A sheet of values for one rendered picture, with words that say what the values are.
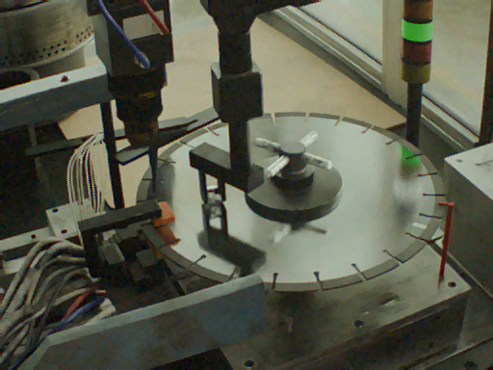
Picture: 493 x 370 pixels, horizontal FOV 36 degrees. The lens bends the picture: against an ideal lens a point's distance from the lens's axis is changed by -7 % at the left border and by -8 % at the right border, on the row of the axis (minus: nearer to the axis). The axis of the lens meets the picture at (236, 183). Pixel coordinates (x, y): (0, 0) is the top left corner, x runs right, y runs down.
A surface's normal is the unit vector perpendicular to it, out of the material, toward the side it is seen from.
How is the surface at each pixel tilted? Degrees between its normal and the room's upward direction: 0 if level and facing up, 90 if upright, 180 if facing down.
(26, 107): 90
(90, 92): 90
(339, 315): 0
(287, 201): 5
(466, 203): 90
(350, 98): 0
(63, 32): 90
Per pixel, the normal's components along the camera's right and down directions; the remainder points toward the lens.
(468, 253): -0.91, 0.26
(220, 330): 0.40, 0.49
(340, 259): -0.05, -0.83
